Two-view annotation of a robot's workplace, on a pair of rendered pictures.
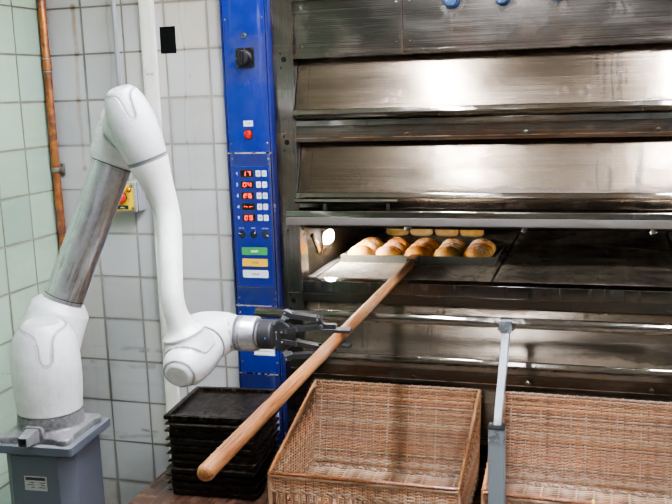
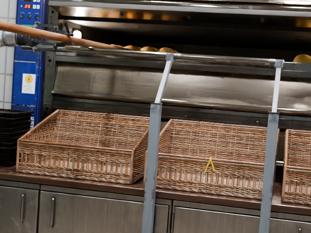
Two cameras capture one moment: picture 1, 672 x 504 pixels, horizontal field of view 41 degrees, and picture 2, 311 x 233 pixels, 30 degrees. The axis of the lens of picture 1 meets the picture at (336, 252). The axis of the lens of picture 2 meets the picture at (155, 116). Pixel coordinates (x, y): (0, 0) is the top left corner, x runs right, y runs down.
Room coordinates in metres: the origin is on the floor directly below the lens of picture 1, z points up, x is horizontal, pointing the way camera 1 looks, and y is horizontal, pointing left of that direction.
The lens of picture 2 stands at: (-0.30, -0.20, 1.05)
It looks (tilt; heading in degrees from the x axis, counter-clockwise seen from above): 4 degrees down; 356
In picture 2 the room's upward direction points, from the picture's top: 4 degrees clockwise
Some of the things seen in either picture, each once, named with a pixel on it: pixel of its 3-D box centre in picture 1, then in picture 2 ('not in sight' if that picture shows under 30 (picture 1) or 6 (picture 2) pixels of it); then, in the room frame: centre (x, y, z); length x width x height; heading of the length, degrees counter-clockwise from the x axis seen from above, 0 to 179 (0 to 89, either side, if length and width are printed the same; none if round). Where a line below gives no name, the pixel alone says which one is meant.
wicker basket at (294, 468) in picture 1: (380, 451); (90, 143); (2.52, -0.11, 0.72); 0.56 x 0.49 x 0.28; 74
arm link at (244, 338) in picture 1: (250, 333); (14, 35); (2.19, 0.22, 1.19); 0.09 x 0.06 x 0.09; 164
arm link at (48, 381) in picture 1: (46, 363); not in sight; (2.06, 0.70, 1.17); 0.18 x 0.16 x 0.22; 18
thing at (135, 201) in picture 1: (127, 196); not in sight; (3.00, 0.70, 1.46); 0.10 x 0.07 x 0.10; 73
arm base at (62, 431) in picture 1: (47, 422); not in sight; (2.03, 0.70, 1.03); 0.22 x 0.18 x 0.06; 167
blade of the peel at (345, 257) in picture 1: (424, 250); not in sight; (3.25, -0.33, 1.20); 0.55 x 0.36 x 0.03; 74
